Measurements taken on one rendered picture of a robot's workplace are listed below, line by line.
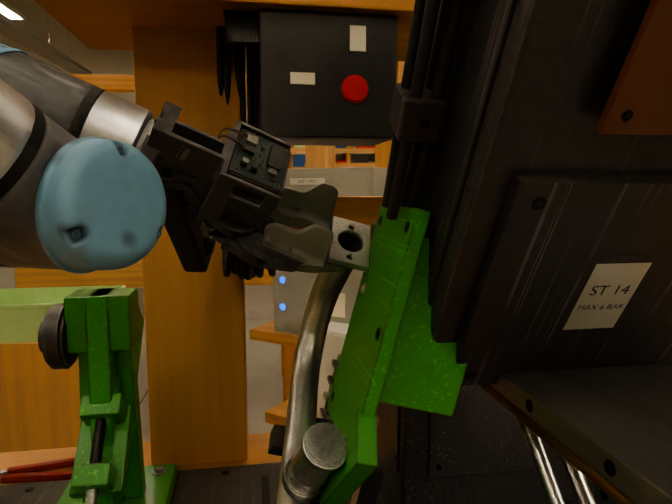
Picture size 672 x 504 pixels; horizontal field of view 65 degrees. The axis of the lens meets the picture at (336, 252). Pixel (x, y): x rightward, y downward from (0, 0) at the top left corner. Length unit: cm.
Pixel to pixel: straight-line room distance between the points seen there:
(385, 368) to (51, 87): 33
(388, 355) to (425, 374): 4
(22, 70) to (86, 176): 19
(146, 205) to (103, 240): 3
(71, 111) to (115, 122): 3
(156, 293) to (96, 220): 49
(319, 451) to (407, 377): 9
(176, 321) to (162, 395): 11
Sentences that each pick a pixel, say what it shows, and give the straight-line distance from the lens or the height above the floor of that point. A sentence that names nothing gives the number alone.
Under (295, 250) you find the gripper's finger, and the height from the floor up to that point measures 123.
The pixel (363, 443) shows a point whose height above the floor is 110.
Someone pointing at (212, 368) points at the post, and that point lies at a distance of 81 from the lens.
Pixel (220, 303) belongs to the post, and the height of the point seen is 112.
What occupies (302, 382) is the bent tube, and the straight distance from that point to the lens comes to 57.
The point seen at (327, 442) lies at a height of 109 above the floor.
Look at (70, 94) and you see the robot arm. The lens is 47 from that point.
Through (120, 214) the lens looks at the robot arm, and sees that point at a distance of 31.
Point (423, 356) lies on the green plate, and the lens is 45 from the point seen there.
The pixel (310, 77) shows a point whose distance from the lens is 68.
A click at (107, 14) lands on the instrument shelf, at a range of 77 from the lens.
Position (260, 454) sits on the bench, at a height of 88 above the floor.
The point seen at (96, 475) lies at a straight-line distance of 65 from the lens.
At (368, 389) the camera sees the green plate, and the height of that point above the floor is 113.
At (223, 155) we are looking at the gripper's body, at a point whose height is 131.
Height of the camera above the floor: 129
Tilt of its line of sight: 7 degrees down
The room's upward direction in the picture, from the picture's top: straight up
